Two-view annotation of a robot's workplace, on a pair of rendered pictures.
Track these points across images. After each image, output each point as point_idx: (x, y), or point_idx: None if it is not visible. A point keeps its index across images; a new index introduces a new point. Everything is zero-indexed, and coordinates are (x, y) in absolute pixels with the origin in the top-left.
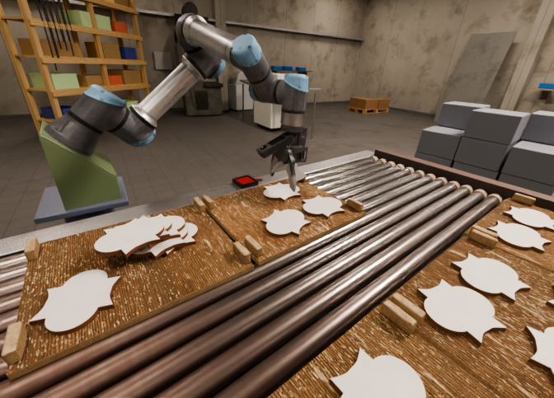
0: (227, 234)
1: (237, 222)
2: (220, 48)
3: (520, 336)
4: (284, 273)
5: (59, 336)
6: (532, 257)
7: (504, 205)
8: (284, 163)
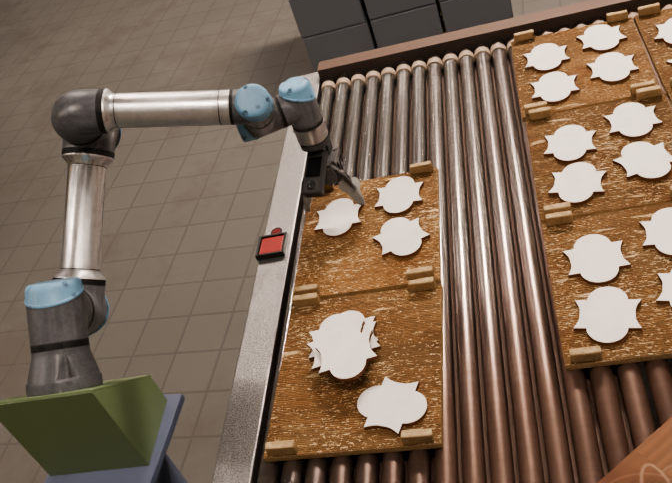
0: None
1: (367, 277)
2: (206, 116)
3: (614, 169)
4: (462, 268)
5: (425, 417)
6: (577, 101)
7: (517, 57)
8: (332, 184)
